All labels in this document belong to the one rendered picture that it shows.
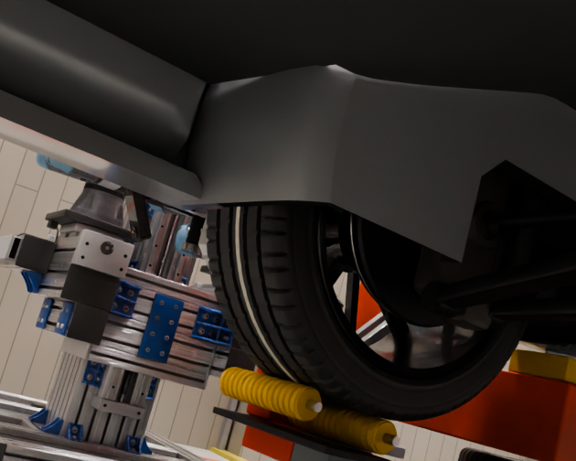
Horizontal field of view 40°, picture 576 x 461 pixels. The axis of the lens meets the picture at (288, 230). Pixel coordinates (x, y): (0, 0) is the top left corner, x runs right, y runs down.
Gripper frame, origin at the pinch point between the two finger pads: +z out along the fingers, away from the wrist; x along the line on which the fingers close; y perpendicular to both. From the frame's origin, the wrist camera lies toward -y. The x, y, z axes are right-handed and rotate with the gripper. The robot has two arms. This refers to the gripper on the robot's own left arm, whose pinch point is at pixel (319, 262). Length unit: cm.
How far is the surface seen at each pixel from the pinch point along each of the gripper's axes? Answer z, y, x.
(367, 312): 12.8, 6.5, -18.2
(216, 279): -9, 16, 55
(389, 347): 21.5, 17.3, 26.6
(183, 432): -104, 75, -333
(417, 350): 27.0, 17.1, 31.6
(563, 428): 57, 24, 25
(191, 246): -23.7, 7.2, 26.3
